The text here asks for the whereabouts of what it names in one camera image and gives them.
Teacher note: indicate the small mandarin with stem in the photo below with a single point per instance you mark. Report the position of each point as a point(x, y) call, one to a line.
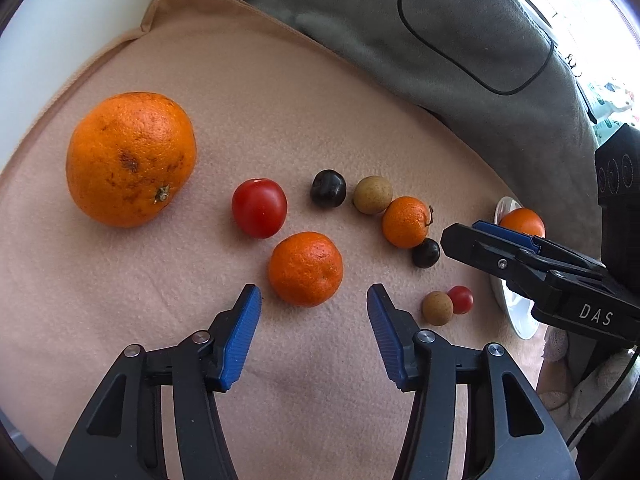
point(405, 222)

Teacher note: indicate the large spotted orange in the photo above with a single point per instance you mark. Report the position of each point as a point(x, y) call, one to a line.
point(125, 160)

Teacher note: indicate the beige fleece blanket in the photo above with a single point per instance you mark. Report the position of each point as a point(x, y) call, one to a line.
point(300, 110)

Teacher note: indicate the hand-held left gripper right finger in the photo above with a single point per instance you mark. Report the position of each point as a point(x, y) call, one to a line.
point(387, 332)

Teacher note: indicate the smooth orange mandarin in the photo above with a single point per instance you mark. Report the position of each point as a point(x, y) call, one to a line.
point(522, 222)

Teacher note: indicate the white plate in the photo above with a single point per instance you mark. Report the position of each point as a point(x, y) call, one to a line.
point(520, 316)

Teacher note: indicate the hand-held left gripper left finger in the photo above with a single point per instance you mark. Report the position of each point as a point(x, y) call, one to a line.
point(242, 330)

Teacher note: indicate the grey plush blanket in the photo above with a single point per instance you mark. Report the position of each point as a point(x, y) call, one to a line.
point(350, 10)

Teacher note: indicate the white fuzzy cloth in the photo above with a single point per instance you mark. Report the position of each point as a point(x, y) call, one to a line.
point(595, 400)

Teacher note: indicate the medium mandarin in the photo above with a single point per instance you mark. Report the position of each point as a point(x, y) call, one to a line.
point(306, 269)

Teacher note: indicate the small red cherry tomato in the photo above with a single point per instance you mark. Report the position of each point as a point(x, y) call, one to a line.
point(461, 299)

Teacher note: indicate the brown longan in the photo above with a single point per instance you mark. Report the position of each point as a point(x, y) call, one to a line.
point(372, 195)
point(437, 308)

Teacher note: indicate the dark purple round fruit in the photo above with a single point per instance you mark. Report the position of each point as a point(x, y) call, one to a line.
point(328, 188)
point(426, 253)

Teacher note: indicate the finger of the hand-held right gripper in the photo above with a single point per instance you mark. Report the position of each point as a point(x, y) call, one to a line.
point(475, 247)
point(505, 234)

